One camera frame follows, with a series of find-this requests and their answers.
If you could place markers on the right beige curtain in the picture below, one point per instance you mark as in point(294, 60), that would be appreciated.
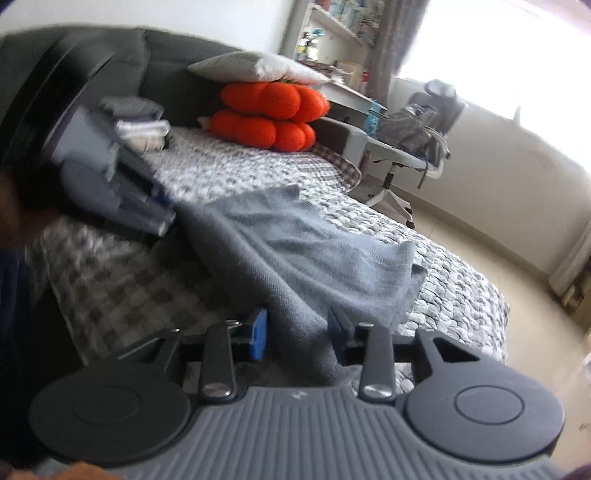
point(569, 269)

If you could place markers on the grey knitted cat sweater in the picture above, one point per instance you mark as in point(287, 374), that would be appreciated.
point(272, 249)

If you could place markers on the stack of folded clothes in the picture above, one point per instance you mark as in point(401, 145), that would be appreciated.
point(138, 122)

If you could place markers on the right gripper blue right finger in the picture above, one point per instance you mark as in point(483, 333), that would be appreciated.
point(342, 333)

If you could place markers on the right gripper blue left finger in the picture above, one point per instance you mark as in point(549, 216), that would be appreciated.
point(255, 335)

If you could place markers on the grey checkered blanket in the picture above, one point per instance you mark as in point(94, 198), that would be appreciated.
point(349, 173)

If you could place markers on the white bookshelf with books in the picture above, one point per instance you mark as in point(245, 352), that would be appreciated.
point(336, 38)

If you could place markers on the left grey curtain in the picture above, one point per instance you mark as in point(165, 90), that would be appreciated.
point(399, 26)

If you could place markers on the grey backpack on chair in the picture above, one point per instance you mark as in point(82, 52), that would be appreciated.
point(405, 129)

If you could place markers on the white office chair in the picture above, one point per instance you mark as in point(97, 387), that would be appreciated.
point(430, 161)

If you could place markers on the white pillow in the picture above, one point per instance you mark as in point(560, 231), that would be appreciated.
point(252, 67)

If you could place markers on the orange pumpkin cushion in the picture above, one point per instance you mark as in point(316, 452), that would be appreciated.
point(269, 115)

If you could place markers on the white desk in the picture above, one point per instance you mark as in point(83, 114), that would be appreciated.
point(340, 94)

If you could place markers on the grey white quilted bedspread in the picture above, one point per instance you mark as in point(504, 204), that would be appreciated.
point(113, 292)

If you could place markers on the grey sofa headboard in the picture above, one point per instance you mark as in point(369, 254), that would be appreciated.
point(153, 65)

